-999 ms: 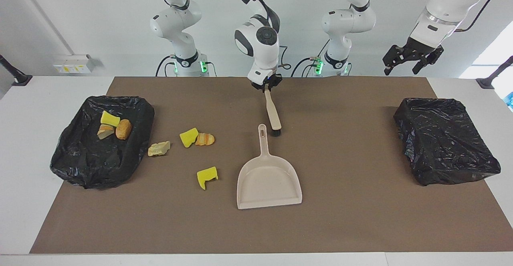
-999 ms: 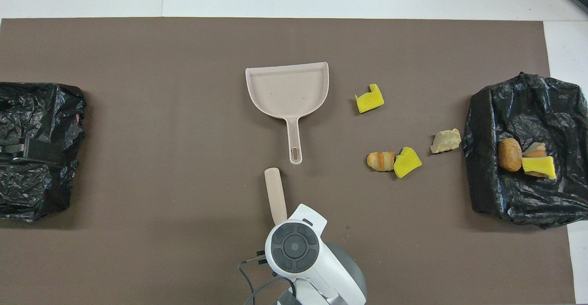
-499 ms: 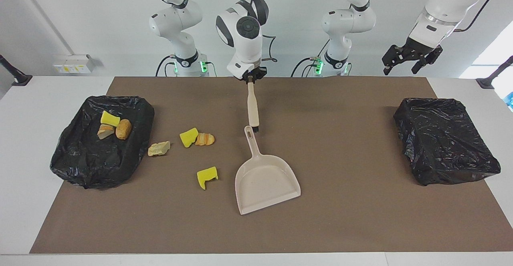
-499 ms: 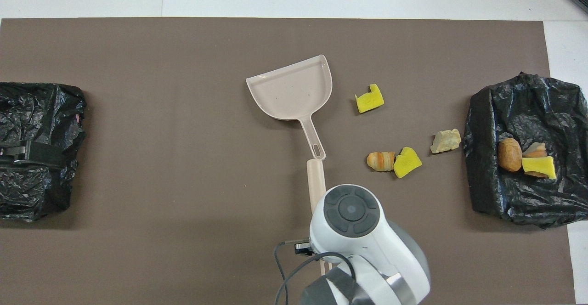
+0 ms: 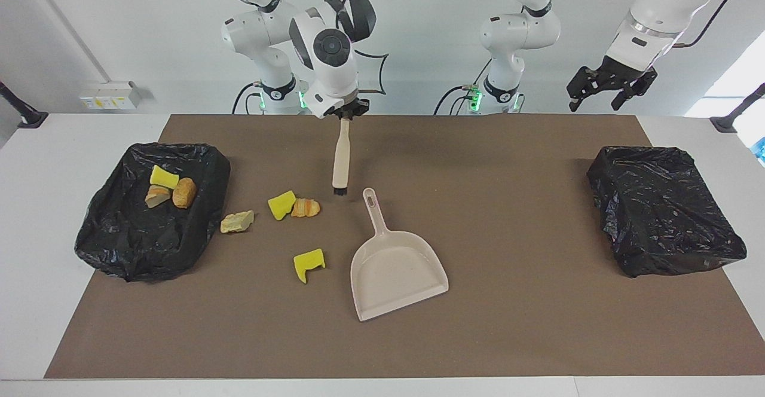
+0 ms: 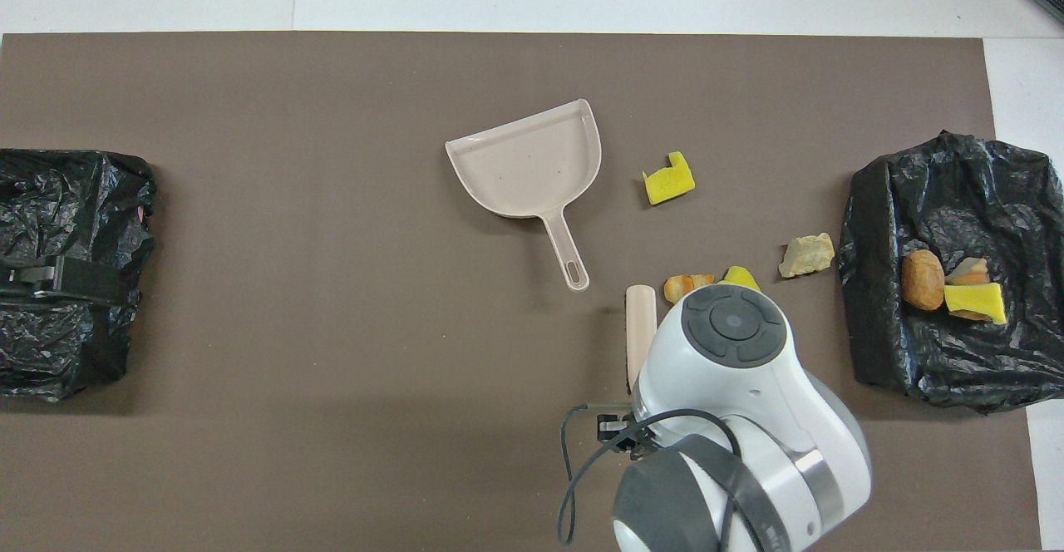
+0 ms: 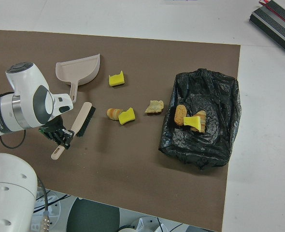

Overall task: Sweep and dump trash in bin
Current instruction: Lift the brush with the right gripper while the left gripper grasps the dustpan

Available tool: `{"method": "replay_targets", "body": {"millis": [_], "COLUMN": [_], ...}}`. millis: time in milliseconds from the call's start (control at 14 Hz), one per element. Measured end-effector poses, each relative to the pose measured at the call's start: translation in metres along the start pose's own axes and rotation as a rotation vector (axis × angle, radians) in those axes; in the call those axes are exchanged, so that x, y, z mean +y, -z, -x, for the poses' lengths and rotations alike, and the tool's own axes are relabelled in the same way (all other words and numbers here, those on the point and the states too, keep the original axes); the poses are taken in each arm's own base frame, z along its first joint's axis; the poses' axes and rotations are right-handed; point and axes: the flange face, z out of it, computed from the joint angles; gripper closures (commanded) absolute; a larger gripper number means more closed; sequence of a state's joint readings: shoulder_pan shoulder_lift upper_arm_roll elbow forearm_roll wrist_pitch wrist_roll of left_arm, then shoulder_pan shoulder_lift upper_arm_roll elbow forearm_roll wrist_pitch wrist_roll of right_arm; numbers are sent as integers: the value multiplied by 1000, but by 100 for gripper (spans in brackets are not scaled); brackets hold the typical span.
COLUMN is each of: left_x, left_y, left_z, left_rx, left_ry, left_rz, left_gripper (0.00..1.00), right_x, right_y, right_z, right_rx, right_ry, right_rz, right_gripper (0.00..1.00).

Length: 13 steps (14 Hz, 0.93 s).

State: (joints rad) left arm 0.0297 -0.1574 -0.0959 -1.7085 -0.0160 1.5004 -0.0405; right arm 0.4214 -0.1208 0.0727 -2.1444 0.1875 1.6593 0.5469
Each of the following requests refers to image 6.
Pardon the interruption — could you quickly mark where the black bag lined bin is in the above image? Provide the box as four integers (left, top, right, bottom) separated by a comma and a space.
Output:
838, 131, 1064, 413
0, 148, 158, 403

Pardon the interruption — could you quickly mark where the brown toy bread roll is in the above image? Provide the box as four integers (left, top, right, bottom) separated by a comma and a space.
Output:
902, 249, 947, 313

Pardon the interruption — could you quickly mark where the pale cream foam chunk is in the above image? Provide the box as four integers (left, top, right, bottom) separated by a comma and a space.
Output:
778, 232, 835, 278

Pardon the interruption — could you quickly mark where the beige brush with black bristles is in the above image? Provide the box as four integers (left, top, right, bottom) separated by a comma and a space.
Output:
624, 283, 659, 393

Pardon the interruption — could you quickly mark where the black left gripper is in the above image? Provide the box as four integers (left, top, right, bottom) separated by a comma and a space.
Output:
0, 254, 127, 308

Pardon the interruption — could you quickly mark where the yellow sponge wedge piece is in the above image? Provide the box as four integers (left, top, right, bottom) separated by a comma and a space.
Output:
719, 265, 761, 293

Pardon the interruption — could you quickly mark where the brown table mat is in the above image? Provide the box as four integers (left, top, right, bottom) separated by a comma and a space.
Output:
0, 31, 1042, 552

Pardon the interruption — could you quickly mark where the notched yellow sponge piece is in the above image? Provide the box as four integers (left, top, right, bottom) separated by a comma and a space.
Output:
642, 150, 697, 206

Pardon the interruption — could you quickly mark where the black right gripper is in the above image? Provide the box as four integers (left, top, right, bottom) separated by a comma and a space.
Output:
594, 407, 662, 461

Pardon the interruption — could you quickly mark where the beige plastic dustpan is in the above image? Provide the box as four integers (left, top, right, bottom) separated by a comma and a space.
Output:
445, 99, 603, 293

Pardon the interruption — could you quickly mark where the orange striped toy croissant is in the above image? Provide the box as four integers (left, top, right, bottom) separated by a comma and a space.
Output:
948, 257, 992, 287
663, 274, 716, 305

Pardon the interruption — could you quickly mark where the green and yellow sponge piece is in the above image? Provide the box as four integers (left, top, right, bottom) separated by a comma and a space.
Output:
943, 283, 1008, 326

